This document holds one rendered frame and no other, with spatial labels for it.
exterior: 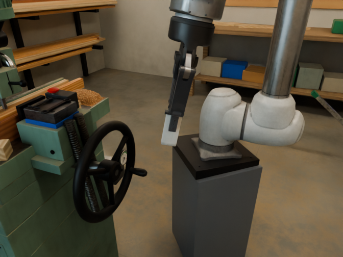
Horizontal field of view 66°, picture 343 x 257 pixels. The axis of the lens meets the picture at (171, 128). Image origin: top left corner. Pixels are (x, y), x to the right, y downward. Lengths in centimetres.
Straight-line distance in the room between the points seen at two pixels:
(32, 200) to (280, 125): 84
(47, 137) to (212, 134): 62
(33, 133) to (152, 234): 108
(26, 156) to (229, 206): 84
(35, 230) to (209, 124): 69
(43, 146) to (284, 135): 80
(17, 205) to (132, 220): 103
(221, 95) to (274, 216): 103
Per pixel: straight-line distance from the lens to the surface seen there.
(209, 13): 44
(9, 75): 87
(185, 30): 44
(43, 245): 96
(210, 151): 112
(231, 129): 106
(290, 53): 100
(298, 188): 214
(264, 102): 102
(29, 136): 79
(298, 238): 180
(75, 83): 113
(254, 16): 375
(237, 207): 127
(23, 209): 84
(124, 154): 110
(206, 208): 118
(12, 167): 77
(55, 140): 73
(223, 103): 104
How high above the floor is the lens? 127
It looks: 28 degrees down
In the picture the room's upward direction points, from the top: straight up
